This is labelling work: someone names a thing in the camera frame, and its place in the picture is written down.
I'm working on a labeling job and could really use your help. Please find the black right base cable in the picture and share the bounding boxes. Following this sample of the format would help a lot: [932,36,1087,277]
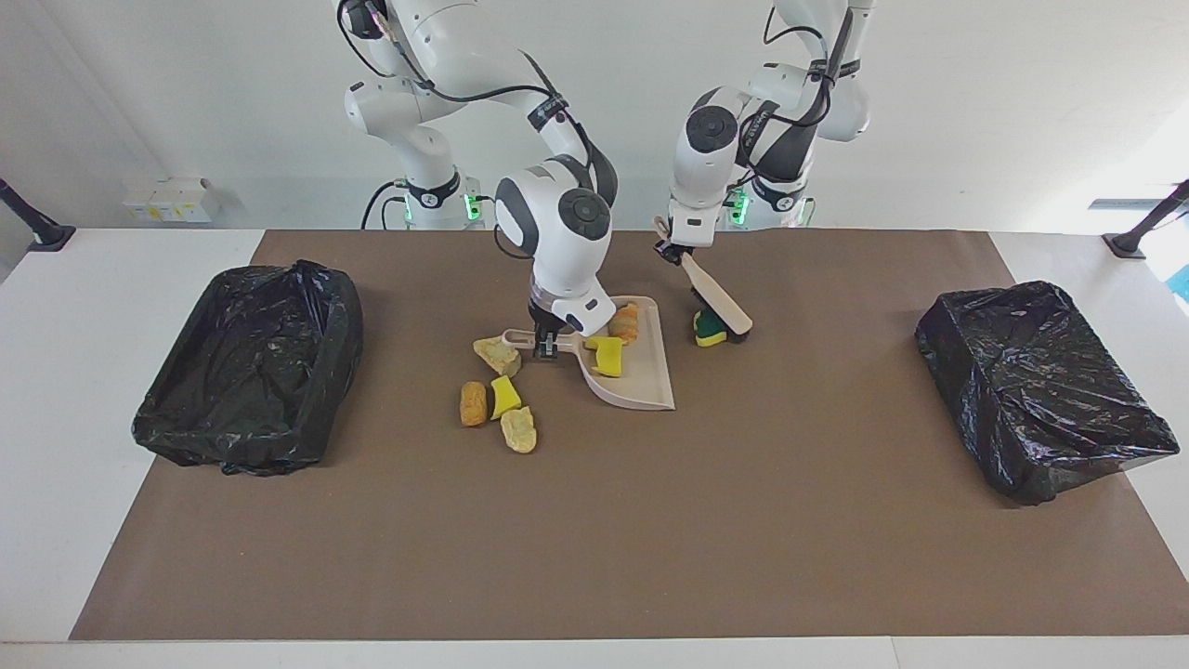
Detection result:
[360,179,412,231]

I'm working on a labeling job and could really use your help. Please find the black camera stand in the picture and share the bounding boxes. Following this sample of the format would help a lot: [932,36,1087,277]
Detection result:
[0,177,77,253]
[1103,179,1189,260]

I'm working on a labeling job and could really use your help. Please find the beige hand brush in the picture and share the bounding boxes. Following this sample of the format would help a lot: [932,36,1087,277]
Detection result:
[653,216,754,343]

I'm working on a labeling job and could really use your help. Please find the beige plastic dustpan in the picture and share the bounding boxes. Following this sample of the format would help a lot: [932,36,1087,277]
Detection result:
[502,295,677,412]

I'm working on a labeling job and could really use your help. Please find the notched yellow sponge piece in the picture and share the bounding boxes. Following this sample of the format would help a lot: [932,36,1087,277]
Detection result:
[584,334,626,379]

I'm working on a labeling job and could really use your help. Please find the bin with black bag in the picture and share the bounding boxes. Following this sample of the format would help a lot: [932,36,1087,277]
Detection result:
[131,259,365,478]
[914,281,1182,507]

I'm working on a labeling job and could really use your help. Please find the brown table mat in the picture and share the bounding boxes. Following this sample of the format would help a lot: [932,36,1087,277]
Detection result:
[70,230,1189,642]

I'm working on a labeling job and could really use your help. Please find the green and yellow sponge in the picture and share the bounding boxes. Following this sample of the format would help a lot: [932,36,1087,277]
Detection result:
[693,309,735,348]

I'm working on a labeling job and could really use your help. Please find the pale yellow-green sponge chunk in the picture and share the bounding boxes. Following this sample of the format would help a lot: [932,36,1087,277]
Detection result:
[473,336,523,378]

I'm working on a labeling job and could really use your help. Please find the pale yellow sponge lump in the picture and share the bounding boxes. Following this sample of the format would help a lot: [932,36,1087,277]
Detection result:
[498,407,537,455]

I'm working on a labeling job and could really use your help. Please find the white wall socket box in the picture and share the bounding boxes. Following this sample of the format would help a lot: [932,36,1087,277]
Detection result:
[123,177,222,224]

